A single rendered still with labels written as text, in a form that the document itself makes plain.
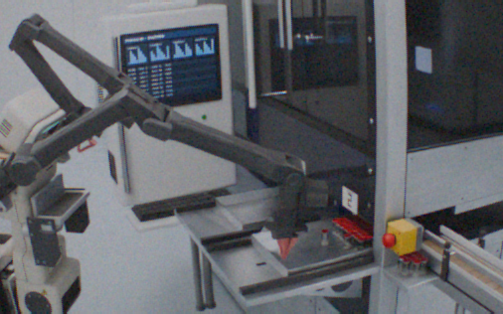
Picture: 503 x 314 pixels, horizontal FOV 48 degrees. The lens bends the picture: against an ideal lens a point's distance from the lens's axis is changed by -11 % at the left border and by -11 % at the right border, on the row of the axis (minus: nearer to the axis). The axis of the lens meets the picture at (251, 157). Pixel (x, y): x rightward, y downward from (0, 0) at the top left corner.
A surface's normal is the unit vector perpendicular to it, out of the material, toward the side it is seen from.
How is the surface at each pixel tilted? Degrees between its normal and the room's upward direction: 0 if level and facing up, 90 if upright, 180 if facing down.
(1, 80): 90
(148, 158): 90
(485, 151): 90
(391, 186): 90
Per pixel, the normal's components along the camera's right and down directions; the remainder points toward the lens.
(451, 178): 0.37, 0.26
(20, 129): -0.14, 0.30
